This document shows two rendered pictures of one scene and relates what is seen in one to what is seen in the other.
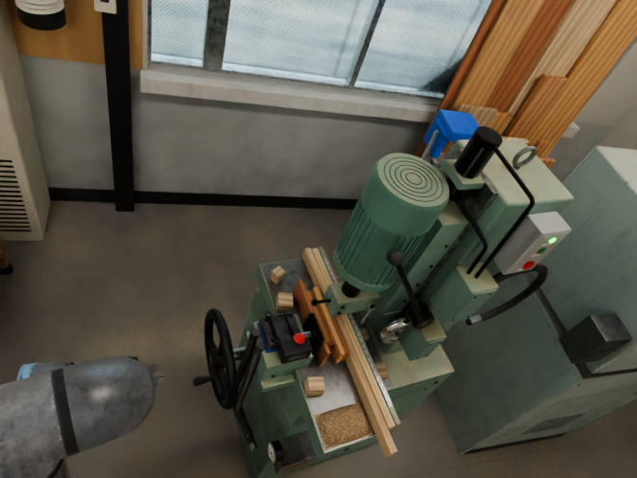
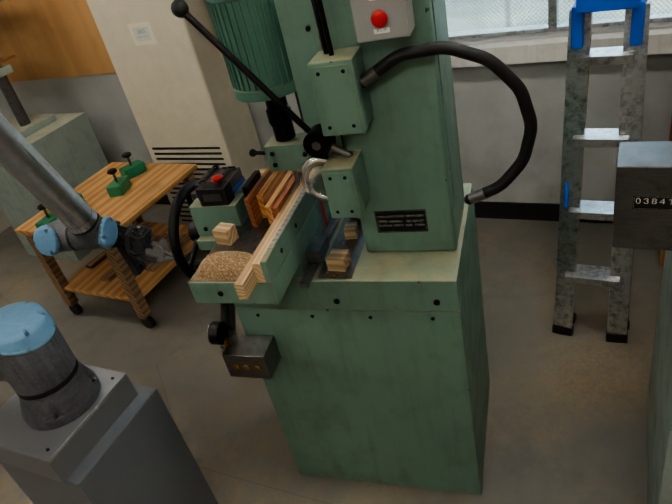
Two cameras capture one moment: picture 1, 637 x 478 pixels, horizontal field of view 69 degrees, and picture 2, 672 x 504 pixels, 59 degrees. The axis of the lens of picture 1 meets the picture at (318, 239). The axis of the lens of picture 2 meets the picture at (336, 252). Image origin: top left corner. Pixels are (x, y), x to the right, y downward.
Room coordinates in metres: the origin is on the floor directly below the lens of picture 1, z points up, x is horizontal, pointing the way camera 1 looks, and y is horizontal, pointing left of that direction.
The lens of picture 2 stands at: (0.20, -1.37, 1.62)
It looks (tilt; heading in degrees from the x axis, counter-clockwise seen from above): 33 degrees down; 61
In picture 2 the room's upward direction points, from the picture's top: 14 degrees counter-clockwise
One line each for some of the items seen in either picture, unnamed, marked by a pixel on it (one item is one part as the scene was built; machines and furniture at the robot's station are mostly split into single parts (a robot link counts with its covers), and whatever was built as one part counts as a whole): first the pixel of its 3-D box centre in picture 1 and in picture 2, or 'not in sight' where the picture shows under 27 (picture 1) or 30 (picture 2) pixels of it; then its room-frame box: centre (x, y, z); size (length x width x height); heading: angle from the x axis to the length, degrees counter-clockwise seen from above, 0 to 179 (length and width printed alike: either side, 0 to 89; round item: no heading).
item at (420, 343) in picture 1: (420, 336); (346, 184); (0.82, -0.38, 1.02); 0.09 x 0.07 x 0.12; 38
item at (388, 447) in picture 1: (342, 340); (291, 207); (0.77, -0.18, 0.92); 0.67 x 0.02 x 0.04; 38
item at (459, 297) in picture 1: (463, 294); (341, 92); (0.84, -0.40, 1.22); 0.09 x 0.08 x 0.15; 128
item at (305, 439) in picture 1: (292, 452); (251, 356); (0.53, -0.19, 0.58); 0.12 x 0.08 x 0.08; 128
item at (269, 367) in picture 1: (279, 346); (227, 207); (0.67, -0.02, 0.91); 0.15 x 0.14 x 0.09; 38
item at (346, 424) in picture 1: (345, 422); (224, 261); (0.54, -0.25, 0.92); 0.14 x 0.09 x 0.04; 128
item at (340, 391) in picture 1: (302, 348); (261, 220); (0.72, -0.08, 0.87); 0.61 x 0.30 x 0.06; 38
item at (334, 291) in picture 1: (351, 298); (297, 154); (0.84, -0.15, 1.03); 0.14 x 0.07 x 0.09; 128
